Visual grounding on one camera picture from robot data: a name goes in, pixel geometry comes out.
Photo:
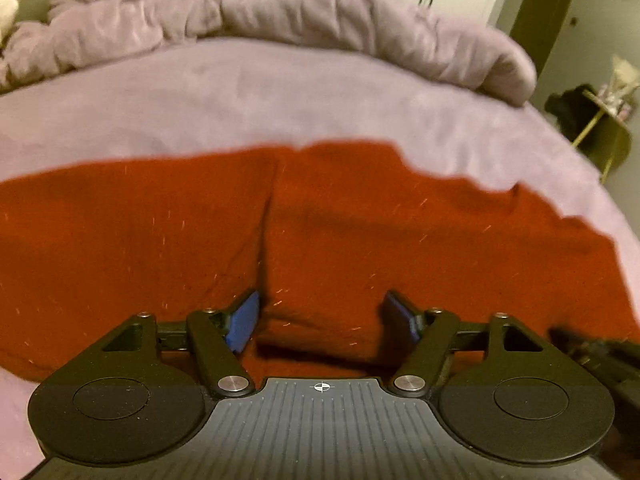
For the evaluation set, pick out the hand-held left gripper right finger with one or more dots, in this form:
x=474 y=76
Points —
x=401 y=314

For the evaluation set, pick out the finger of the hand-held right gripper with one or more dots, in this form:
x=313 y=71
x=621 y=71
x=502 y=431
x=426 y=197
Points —
x=595 y=352

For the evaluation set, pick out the dark door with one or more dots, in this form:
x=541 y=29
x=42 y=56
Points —
x=542 y=5

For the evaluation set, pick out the lilac bed sheet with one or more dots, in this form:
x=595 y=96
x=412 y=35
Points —
x=260 y=95

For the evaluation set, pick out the white plush toy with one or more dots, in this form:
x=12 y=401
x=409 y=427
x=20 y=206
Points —
x=12 y=7

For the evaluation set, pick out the white flower bouquet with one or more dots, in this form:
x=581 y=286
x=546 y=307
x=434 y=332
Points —
x=625 y=77

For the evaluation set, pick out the red knit garment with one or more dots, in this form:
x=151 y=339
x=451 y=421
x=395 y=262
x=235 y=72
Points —
x=380 y=240

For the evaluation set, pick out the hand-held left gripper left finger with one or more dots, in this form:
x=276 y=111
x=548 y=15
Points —
x=244 y=324

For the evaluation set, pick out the bunched purple duvet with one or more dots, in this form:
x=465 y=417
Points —
x=280 y=10

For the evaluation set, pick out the black cloth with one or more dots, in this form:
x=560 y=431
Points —
x=570 y=110

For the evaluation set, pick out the gold side table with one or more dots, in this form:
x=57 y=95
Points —
x=607 y=137

